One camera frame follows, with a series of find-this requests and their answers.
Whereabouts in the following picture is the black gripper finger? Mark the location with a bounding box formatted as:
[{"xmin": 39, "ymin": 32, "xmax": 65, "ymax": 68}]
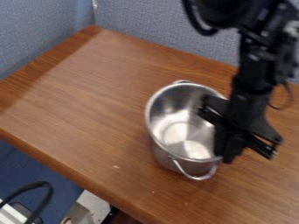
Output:
[
  {"xmin": 224, "ymin": 133, "xmax": 248, "ymax": 164},
  {"xmin": 214, "ymin": 128, "xmax": 230, "ymax": 157}
]

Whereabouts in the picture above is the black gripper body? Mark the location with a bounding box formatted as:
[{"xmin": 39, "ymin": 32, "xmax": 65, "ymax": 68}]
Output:
[{"xmin": 198, "ymin": 87, "xmax": 284, "ymax": 159}]

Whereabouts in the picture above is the metal pot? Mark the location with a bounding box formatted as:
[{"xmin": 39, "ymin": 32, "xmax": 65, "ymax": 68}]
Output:
[{"xmin": 145, "ymin": 80, "xmax": 225, "ymax": 181}]

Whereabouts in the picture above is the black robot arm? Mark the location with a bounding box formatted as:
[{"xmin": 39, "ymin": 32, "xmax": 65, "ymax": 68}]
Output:
[{"xmin": 182, "ymin": 0, "xmax": 299, "ymax": 163}]

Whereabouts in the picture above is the white object under table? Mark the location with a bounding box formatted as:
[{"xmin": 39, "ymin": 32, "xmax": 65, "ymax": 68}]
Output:
[{"xmin": 61, "ymin": 190, "xmax": 110, "ymax": 224}]

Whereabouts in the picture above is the black and white equipment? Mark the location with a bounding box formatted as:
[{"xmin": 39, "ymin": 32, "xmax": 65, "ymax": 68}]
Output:
[{"xmin": 0, "ymin": 181, "xmax": 54, "ymax": 224}]

